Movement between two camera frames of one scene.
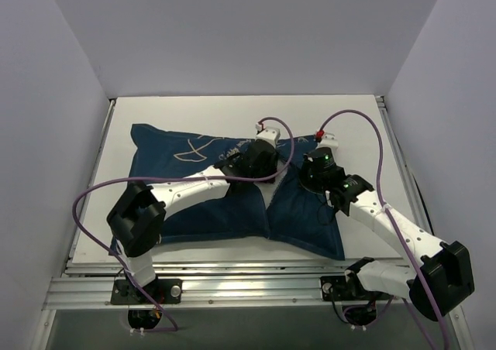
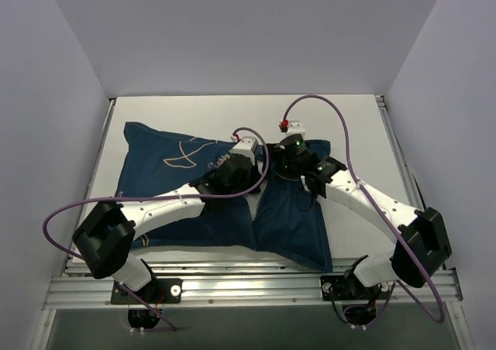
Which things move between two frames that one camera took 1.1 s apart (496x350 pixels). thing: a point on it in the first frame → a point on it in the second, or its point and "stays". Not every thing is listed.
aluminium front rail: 86,285 stays
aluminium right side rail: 402,166 stays
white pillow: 268,189 → 253,199
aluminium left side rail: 94,170 stays
